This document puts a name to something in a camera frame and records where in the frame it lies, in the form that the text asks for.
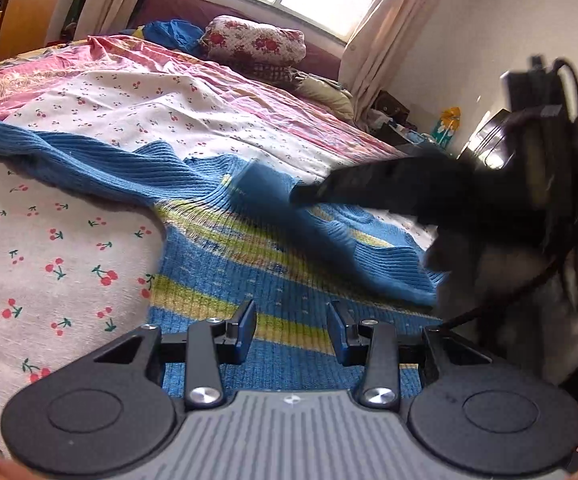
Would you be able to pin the blue cloth by pillow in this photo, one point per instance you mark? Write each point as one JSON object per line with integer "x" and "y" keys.
{"x": 178, "y": 35}

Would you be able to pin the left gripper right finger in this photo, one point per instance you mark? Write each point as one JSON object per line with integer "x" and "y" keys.
{"x": 373, "y": 345}

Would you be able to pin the cream pillow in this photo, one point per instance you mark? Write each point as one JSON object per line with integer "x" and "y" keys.
{"x": 326, "y": 93}

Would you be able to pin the dark bedside table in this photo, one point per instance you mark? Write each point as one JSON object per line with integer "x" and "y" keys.
{"x": 387, "y": 119}

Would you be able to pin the blue striped knit sweater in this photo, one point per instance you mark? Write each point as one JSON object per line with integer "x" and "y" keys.
{"x": 231, "y": 235}

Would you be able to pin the red floral pillow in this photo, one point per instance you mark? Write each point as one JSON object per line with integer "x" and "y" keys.
{"x": 230, "y": 39}

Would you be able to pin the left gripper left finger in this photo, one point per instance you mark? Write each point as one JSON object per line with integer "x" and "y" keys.
{"x": 211, "y": 343}

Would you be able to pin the pink floral bed sheet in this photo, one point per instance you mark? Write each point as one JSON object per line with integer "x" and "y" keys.
{"x": 76, "y": 270}

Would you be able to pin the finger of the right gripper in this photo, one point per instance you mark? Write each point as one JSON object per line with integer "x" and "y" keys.
{"x": 392, "y": 184}

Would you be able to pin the beige right curtain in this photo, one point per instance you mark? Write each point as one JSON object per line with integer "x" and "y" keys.
{"x": 377, "y": 48}

